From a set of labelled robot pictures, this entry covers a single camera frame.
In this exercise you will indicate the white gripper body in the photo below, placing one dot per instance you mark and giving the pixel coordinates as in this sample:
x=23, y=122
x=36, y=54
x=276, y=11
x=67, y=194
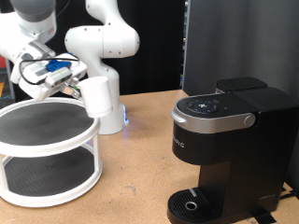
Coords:
x=34, y=89

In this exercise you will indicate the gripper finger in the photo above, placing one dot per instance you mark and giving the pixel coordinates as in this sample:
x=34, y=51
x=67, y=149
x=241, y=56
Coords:
x=70, y=90
x=74, y=81

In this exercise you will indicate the black Keurig coffee machine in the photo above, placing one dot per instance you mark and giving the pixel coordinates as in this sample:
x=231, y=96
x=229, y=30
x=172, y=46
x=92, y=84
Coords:
x=249, y=149

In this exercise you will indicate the white two-tier turntable shelf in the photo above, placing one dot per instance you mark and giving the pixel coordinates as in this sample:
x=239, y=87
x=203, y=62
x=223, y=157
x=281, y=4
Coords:
x=37, y=130

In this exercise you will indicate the clear water reservoir black lid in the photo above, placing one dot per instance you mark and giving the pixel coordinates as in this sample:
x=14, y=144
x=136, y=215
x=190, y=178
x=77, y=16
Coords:
x=241, y=83

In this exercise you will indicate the black tape strip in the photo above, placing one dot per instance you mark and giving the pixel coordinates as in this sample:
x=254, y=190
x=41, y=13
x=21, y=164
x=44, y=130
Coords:
x=264, y=217

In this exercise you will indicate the wrist camera blue mount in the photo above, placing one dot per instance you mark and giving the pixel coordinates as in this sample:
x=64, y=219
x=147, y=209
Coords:
x=57, y=74

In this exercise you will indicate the grey metal frame post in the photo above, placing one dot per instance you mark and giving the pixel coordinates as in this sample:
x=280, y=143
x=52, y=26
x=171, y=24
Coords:
x=9, y=77

